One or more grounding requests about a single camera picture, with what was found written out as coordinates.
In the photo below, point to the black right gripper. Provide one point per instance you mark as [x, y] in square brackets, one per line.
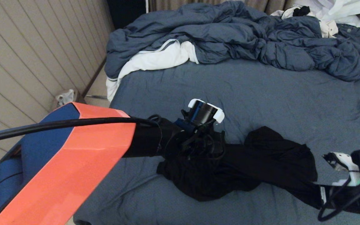
[333, 197]

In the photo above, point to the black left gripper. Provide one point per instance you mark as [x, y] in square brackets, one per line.
[203, 147]

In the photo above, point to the black t-shirt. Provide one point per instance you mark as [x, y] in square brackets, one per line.
[261, 162]

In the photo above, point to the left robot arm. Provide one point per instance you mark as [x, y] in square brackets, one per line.
[58, 162]

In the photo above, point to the white duvet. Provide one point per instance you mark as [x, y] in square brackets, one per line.
[155, 59]

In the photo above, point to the silver metal rod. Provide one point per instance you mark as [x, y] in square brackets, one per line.
[97, 97]

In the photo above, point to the crumpled blue duvet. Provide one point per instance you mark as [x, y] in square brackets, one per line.
[230, 31]

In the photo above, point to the beige curtain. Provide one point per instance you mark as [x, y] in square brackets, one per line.
[167, 4]

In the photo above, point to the black tall furniture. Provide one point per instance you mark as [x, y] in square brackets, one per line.
[127, 11]

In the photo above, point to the small black fabric item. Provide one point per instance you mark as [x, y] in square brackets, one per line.
[301, 11]

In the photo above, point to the white crumpled shirt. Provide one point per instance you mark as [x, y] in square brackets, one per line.
[339, 9]

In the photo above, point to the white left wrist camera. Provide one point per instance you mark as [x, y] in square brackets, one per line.
[219, 115]

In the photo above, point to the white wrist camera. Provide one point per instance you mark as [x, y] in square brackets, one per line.
[219, 115]
[342, 162]

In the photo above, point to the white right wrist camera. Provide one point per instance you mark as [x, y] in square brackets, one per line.
[342, 162]

